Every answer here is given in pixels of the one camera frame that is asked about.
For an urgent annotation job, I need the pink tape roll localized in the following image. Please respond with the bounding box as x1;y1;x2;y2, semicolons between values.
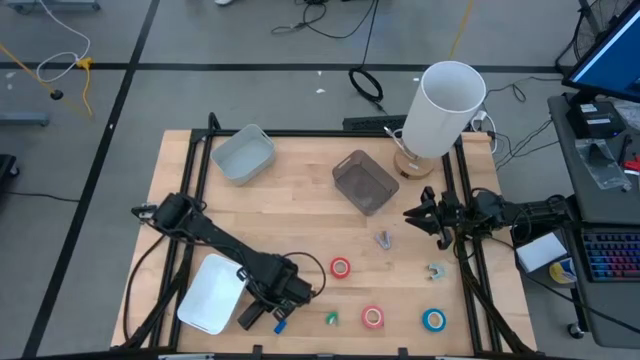
360;305;386;330

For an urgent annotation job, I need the white floor cable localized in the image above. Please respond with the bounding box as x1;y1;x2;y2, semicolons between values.
35;0;93;84

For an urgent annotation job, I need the red tape roll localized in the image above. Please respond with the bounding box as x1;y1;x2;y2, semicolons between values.
329;256;352;280

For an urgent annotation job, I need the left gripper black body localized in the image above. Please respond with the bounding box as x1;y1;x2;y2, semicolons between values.
252;262;315;312

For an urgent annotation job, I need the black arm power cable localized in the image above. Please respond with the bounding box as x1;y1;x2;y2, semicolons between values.
121;233;169;344

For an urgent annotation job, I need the coiled black cable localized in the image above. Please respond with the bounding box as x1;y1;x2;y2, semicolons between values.
347;66;390;115

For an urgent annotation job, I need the large black stapler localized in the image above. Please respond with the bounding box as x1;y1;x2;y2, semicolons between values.
236;301;266;331

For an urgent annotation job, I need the light blue tape roll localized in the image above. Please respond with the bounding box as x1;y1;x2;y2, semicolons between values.
421;308;448;334

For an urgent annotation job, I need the grey side desk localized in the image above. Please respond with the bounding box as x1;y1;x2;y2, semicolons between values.
546;92;640;350

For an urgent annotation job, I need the black floor fan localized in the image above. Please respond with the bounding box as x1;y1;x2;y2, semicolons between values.
554;0;635;76

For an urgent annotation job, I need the black aluminium table frame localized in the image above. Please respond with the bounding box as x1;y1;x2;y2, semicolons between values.
119;111;539;360

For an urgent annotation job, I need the black power strip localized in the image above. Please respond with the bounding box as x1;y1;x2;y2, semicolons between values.
342;114;409;134

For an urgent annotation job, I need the translucent smoky plastic bin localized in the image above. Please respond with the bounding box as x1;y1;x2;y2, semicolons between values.
331;148;401;218

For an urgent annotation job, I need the backlit rainbow keyboard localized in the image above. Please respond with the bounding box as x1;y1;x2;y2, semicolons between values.
581;228;640;284

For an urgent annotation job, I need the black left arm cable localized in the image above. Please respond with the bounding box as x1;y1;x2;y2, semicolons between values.
281;250;328;303

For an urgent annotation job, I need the yellow extension cord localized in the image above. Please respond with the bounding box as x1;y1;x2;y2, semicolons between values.
0;42;96;120

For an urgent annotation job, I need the white shade table lamp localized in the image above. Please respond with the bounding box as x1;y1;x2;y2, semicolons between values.
383;60;488;180

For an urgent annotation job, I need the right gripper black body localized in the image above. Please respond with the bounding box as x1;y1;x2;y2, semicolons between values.
422;185;472;251

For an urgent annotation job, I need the clear plastic bag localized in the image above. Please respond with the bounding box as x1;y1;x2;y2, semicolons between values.
573;138;633;193

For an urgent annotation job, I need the white plastic bin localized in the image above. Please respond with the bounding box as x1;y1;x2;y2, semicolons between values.
175;252;250;337

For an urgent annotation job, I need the looped black floor cable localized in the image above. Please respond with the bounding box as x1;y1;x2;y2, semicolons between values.
270;0;376;41

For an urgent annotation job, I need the white power adapter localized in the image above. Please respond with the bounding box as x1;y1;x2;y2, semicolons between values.
469;108;499;155

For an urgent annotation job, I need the black hanging cable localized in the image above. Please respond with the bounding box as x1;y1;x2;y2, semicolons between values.
360;0;380;69

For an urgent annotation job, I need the light grey plastic bin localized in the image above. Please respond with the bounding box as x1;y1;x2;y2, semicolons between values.
209;123;278;188

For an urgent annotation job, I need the grey metal cart base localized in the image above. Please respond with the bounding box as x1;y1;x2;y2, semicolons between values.
0;111;51;128
4;0;102;14

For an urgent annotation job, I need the thin black floor cable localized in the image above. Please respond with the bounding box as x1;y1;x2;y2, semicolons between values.
0;189;82;204

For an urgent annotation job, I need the thin yellow cable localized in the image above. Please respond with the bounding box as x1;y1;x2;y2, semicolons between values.
448;0;475;60

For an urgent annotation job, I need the white cardboard box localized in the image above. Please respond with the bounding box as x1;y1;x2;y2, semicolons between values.
514;231;570;275

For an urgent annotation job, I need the computer monitor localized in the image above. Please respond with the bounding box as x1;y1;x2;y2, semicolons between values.
561;0;640;105

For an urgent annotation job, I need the black wheeled base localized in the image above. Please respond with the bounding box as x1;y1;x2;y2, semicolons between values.
0;153;21;182

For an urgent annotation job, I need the small black computer box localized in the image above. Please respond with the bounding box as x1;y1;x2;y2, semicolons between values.
565;100;627;140

